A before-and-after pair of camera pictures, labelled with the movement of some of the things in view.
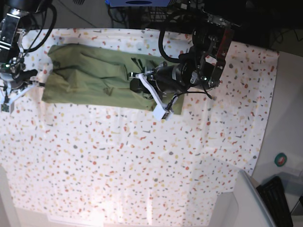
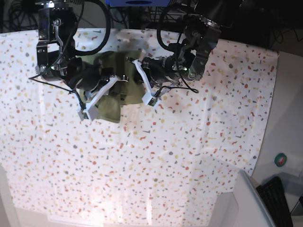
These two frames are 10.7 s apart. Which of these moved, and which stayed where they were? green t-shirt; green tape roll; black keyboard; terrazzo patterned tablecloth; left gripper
Moved: left gripper; green t-shirt
Stayed: terrazzo patterned tablecloth; green tape roll; black keyboard
